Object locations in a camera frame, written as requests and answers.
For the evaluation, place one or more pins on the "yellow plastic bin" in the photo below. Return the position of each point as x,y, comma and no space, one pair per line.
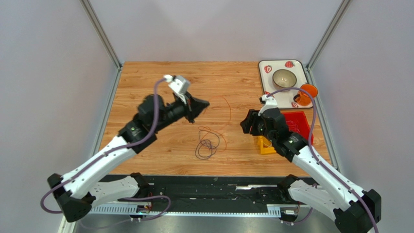
265,146

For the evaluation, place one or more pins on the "strawberry pattern tray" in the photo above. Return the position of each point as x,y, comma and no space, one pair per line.
284,98

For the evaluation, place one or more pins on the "beige ceramic bowl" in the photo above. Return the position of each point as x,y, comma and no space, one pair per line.
283,78

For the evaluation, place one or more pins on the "red plastic bin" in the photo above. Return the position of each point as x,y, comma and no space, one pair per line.
297,122

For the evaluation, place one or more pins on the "orange mug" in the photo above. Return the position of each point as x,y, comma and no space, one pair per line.
303,98

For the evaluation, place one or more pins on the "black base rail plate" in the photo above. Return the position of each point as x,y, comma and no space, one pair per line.
215,194

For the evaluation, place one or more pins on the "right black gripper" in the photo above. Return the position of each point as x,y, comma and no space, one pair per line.
247,122

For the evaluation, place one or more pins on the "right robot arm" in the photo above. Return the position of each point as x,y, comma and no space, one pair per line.
353,209

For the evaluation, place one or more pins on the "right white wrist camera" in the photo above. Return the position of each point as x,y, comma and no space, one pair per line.
269,102

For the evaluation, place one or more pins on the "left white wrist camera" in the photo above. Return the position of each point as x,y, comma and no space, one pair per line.
179,85

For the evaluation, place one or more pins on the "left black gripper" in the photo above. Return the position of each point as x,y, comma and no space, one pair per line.
193,110

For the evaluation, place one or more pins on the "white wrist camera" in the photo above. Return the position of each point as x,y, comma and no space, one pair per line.
269,102
179,85

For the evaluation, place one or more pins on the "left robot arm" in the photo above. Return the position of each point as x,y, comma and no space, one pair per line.
80,190

